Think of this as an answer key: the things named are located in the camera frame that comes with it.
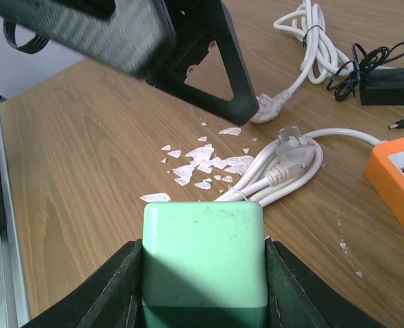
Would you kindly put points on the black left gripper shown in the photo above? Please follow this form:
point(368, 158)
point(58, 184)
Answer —
point(130, 36)

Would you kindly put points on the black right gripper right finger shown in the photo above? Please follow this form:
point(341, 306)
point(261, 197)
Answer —
point(298, 297)

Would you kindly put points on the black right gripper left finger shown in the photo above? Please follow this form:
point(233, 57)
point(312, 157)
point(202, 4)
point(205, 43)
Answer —
point(110, 297)

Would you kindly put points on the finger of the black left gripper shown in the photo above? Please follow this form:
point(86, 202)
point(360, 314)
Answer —
point(198, 25)

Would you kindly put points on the green charger plug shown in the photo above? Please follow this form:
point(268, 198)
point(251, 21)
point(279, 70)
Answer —
point(203, 265)

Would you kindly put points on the orange power strip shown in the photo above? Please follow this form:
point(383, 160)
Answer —
point(385, 171)

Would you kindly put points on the black power adapter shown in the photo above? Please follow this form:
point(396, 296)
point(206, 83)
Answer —
point(368, 74)

